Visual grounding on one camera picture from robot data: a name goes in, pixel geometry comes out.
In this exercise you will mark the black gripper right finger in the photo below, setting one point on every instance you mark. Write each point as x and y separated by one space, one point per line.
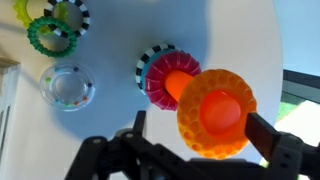
266 140

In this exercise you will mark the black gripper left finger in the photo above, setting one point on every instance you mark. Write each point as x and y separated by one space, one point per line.
113 150

